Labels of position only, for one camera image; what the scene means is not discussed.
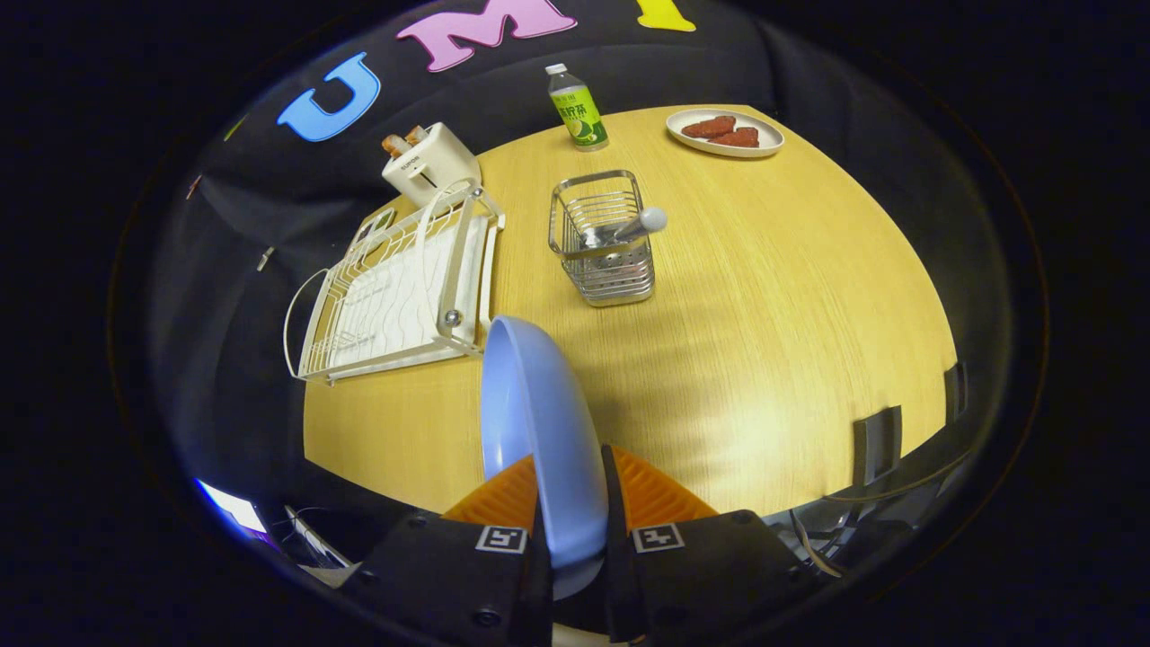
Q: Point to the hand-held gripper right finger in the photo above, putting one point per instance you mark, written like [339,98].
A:
[613,499]

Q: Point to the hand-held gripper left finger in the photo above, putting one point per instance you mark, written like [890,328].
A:
[449,584]

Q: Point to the blue plate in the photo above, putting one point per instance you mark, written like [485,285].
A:
[539,422]

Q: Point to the metal spoon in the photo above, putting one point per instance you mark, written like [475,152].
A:
[629,229]

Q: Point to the white oval plate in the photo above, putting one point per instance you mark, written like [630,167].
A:
[764,144]

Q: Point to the lit screen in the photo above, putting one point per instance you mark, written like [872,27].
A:
[232,505]

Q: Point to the black chair back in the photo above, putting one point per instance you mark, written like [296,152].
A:
[876,445]
[955,393]

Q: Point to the divided tray with food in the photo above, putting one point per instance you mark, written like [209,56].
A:
[374,225]

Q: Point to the white clip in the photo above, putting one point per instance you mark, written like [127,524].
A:
[264,259]

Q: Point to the white toaster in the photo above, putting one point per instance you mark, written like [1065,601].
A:
[431,166]

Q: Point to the red meat slice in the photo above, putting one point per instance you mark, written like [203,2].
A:
[737,137]
[708,127]

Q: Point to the green label drink bottle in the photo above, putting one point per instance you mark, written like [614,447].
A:
[579,112]

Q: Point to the toast slice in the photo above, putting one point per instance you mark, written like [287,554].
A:
[395,144]
[416,135]

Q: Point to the black backdrop cloth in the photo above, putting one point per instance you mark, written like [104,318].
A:
[503,90]

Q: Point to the reddish clip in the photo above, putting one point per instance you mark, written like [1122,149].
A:
[193,187]

